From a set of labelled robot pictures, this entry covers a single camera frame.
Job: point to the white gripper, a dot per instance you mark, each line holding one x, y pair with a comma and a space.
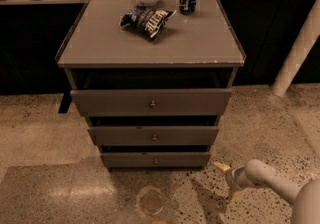
232, 178

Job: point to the grey bottom drawer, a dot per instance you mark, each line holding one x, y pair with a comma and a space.
155, 159

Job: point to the grey drawer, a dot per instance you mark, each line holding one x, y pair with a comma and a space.
151, 102
153, 135
155, 159

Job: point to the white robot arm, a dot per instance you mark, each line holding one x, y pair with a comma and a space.
305, 200

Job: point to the grey drawer cabinet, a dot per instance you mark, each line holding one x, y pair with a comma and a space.
197, 51

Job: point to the grey top drawer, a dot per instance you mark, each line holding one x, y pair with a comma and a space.
151, 102

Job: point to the grey middle drawer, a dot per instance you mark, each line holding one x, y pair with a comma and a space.
153, 135

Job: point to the round floor plate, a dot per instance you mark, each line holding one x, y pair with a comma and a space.
150, 201

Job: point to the white diagonal pole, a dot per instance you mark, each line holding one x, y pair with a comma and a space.
299, 51

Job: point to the blue white chip bag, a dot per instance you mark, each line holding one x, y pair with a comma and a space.
148, 20

